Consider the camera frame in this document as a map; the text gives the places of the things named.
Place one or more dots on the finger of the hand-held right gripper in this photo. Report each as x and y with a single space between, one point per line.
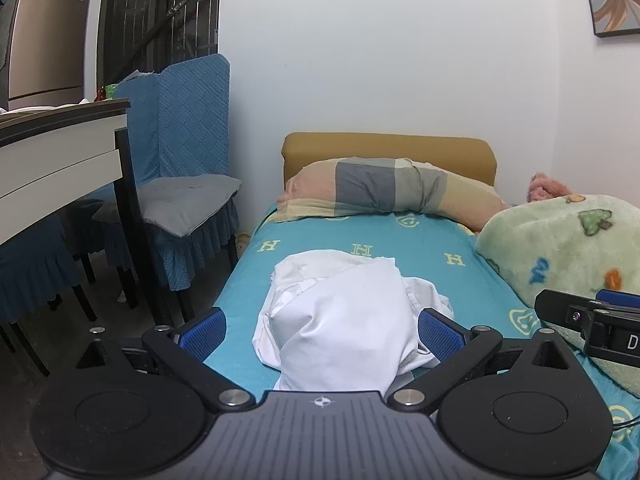
622 299
555 307

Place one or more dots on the pink fuzzy blanket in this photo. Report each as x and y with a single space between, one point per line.
545 187

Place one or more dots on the mustard yellow cushion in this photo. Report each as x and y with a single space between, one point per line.
350 147

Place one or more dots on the white table with dark frame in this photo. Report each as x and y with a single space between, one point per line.
50 160

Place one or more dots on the dark window with metal grille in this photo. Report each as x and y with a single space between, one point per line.
150 10

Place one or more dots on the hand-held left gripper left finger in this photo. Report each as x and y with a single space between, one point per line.
202 334

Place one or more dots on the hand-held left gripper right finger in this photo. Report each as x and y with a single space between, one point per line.
440 336

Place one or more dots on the teal printed bed sheet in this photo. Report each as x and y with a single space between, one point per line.
320 240

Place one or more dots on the colour block pillow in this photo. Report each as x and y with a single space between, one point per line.
365 187

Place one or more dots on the white shirt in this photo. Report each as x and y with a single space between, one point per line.
340 320

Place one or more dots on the bronze refrigerator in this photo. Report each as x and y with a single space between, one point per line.
45 40

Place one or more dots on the blue covered chair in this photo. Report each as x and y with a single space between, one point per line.
195 120
35 270
140 125

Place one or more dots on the green printed fleece blanket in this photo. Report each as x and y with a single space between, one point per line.
550 245

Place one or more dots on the grey seat cushion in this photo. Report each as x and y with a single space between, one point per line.
180 202

